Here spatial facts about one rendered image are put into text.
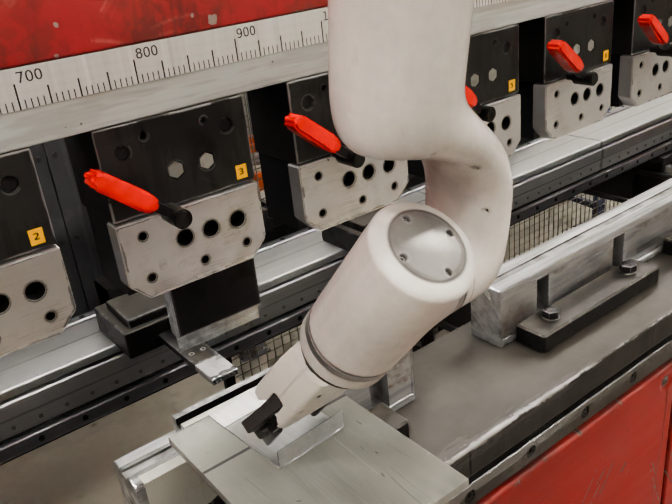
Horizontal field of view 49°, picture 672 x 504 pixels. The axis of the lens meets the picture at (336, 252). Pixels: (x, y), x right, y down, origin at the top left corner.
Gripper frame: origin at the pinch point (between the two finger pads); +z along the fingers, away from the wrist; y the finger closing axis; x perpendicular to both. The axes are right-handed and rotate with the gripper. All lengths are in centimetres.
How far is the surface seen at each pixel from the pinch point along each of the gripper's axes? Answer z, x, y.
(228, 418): 6.6, -3.9, 3.2
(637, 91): -12, -12, -71
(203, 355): 14.6, -13.8, -1.8
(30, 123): -20.2, -27.3, 14.9
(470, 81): -17.2, -19.8, -35.5
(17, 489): 176, -50, 2
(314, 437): -0.9, 3.6, -0.3
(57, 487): 170, -43, -7
